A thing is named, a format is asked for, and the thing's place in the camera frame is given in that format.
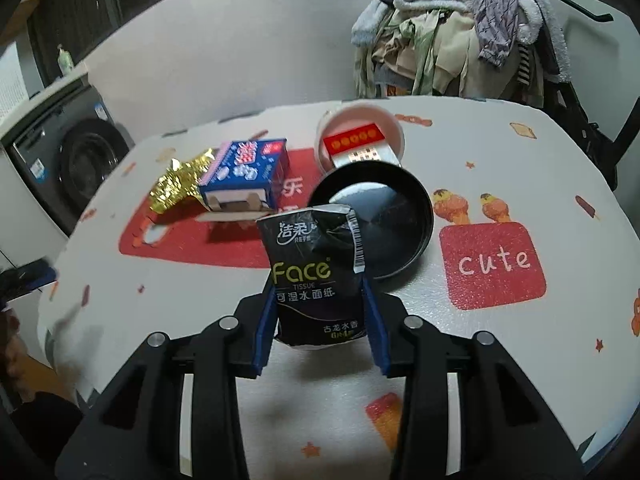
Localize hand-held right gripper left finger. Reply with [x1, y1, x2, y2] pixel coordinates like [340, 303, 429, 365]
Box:
[55, 292, 281, 480]

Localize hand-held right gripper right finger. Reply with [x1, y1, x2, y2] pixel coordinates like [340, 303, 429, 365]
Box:
[362, 277, 586, 480]

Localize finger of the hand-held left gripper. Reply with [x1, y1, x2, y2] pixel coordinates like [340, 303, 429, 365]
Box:
[0, 259, 57, 306]

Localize black tissue packet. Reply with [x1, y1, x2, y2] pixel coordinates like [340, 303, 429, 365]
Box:
[256, 202, 371, 348]

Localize black round bowl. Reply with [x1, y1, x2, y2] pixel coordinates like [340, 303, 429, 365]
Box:
[306, 166, 435, 282]

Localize grey washing machine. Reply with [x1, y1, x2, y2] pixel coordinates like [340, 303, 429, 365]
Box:
[2, 82, 136, 236]

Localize gold foil wrapper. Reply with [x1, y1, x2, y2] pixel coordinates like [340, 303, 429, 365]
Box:
[150, 147, 221, 216]

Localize blue and white carton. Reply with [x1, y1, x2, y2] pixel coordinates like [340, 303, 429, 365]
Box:
[195, 137, 292, 223]

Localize white laundry basket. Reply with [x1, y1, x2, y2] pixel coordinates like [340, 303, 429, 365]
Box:
[0, 45, 28, 121]

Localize printed tablecloth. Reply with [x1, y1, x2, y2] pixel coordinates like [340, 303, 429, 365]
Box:
[37, 96, 640, 480]

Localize paper bowl red label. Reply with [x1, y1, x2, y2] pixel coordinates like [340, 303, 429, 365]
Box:
[314, 102, 406, 173]

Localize dark window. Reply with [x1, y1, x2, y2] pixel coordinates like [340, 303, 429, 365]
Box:
[30, 0, 121, 91]

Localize black exercise bike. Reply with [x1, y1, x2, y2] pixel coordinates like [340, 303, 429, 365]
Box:
[540, 0, 640, 191]

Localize pile of clothes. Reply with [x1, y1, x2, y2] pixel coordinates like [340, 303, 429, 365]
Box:
[350, 0, 571, 99]

